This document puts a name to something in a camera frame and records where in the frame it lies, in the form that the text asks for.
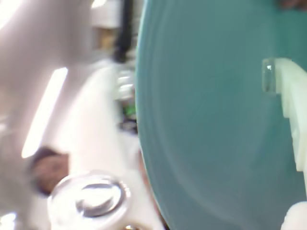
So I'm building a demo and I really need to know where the googly eye sticker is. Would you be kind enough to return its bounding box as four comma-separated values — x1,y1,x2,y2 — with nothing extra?
47,169,132,230

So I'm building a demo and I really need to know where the blue plastic plate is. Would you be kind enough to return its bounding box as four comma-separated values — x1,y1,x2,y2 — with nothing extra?
135,0,307,230

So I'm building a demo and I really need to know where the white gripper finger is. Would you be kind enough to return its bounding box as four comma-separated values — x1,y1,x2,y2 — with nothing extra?
261,57,307,230
68,63,166,230

